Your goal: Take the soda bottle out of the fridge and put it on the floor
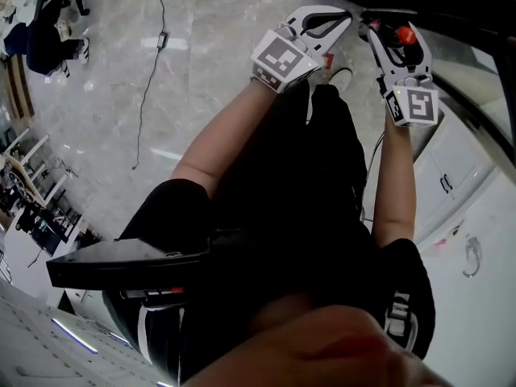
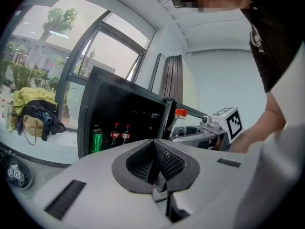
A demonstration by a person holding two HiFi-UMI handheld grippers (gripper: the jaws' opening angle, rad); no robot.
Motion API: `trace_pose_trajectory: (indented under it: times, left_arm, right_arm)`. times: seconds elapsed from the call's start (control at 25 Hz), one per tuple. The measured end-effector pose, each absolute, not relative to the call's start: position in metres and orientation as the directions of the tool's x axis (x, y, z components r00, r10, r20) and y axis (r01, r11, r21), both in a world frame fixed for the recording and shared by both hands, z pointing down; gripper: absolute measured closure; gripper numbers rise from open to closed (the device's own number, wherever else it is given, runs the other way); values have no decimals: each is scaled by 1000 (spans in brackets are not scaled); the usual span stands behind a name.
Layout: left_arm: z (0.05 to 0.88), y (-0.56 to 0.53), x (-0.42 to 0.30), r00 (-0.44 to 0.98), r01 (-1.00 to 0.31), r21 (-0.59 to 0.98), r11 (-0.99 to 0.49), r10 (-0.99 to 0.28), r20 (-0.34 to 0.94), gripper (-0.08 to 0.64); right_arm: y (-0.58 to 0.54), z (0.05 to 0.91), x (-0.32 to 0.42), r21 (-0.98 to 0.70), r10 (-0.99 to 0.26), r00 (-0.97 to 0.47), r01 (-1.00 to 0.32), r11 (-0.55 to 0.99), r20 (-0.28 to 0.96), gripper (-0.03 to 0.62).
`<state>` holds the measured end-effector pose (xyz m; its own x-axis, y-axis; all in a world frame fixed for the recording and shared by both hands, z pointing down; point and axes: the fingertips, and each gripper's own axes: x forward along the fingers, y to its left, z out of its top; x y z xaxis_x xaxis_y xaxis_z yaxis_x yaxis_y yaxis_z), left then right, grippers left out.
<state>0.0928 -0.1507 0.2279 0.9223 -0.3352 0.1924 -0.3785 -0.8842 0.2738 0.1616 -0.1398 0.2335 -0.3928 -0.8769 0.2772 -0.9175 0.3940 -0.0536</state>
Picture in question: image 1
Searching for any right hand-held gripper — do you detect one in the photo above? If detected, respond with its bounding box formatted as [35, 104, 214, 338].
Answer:
[365, 19, 440, 128]

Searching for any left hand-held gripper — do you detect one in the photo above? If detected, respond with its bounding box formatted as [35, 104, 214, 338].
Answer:
[250, 5, 354, 94]

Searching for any person's left forearm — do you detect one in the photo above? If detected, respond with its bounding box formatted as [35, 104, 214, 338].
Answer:
[171, 79, 279, 201]

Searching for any person's right forearm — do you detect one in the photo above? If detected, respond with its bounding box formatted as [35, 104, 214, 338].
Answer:
[370, 121, 417, 249]

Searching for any person's white shoe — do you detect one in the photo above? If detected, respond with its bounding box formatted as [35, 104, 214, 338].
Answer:
[326, 67, 354, 94]

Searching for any white cabinet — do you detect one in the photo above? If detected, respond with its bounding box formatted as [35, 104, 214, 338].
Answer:
[410, 113, 499, 245]

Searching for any person's black clothing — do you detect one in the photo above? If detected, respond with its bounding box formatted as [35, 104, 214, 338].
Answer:
[102, 81, 436, 387]

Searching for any chrome faucet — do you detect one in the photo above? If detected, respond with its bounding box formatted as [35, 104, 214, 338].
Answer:
[462, 235, 483, 278]

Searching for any person's face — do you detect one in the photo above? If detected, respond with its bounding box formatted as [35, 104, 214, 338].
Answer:
[183, 292, 444, 387]

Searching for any brown striped wooden platform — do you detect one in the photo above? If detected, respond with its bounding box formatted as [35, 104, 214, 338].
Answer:
[6, 54, 36, 121]

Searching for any white-legged wooden table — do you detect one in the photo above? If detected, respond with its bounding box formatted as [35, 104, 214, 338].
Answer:
[0, 127, 69, 209]

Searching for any black equipment rack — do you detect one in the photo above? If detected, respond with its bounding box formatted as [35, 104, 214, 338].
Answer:
[15, 203, 85, 257]

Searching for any pile of dark electronics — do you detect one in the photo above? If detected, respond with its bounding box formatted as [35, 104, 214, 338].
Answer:
[0, 135, 45, 217]

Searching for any LED light strip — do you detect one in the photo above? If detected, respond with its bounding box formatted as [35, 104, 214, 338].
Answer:
[107, 331, 132, 347]
[51, 317, 99, 354]

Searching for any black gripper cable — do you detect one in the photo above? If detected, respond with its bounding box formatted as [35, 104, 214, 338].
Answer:
[360, 130, 386, 227]

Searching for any black floor cable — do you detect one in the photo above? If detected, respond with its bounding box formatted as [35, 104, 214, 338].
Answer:
[131, 0, 167, 172]

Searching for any black head-mounted camera bracket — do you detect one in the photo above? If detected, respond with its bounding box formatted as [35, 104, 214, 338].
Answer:
[46, 227, 247, 378]

